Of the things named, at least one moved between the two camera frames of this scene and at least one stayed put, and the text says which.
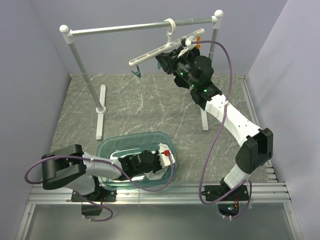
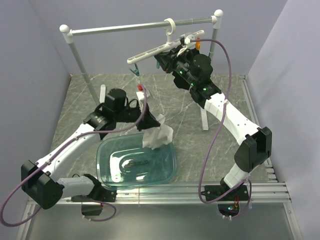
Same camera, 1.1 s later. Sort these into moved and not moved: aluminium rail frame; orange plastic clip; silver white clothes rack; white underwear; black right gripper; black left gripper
Moved: black left gripper; white underwear
Not moved: silver white clothes rack; aluminium rail frame; orange plastic clip; black right gripper
